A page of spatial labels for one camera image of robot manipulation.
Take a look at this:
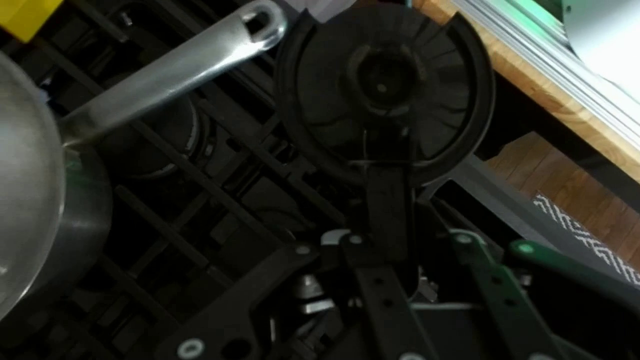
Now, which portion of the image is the yellow sponge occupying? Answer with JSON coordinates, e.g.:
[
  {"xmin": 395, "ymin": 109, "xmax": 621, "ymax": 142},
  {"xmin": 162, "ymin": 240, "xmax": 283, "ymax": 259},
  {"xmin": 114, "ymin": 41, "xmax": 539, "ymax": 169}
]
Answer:
[{"xmin": 0, "ymin": 0, "xmax": 65, "ymax": 45}]

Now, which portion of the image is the steel pot with long handle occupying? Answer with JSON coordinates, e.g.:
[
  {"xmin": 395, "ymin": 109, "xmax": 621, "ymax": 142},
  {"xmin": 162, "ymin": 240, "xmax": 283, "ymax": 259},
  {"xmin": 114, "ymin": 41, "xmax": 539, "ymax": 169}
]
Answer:
[{"xmin": 0, "ymin": 0, "xmax": 290, "ymax": 324}]

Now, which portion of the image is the grey patterned rug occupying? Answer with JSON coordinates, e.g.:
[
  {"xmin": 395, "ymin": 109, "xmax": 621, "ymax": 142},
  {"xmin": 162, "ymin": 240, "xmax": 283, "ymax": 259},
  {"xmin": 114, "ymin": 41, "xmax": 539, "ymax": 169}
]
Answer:
[{"xmin": 529, "ymin": 192, "xmax": 640, "ymax": 291}]

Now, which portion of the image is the black gas stove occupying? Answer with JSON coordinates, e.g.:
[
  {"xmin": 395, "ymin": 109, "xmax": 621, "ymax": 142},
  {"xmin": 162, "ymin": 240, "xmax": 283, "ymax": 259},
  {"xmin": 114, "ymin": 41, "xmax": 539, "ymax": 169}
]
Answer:
[{"xmin": 0, "ymin": 0, "xmax": 602, "ymax": 360}]

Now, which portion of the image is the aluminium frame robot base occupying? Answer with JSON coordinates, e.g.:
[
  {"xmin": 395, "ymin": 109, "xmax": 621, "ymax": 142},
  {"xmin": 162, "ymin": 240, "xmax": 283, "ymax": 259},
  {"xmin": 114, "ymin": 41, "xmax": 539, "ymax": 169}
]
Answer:
[{"xmin": 457, "ymin": 0, "xmax": 640, "ymax": 149}]

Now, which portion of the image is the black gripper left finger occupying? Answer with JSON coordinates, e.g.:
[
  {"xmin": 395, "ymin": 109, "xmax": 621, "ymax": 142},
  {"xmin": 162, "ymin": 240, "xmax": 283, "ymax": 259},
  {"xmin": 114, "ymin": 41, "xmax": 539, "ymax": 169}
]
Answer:
[{"xmin": 155, "ymin": 228, "xmax": 438, "ymax": 360}]

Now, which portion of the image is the steel pot lid with handle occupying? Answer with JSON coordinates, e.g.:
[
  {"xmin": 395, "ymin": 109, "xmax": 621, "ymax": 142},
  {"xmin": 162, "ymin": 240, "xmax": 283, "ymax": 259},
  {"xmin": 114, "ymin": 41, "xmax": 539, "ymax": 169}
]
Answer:
[{"xmin": 0, "ymin": 53, "xmax": 67, "ymax": 321}]

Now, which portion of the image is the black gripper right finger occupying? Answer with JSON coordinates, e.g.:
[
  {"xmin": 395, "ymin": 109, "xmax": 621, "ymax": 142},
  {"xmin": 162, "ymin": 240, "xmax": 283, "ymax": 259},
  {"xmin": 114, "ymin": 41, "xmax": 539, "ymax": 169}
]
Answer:
[{"xmin": 415, "ymin": 199, "xmax": 640, "ymax": 360}]

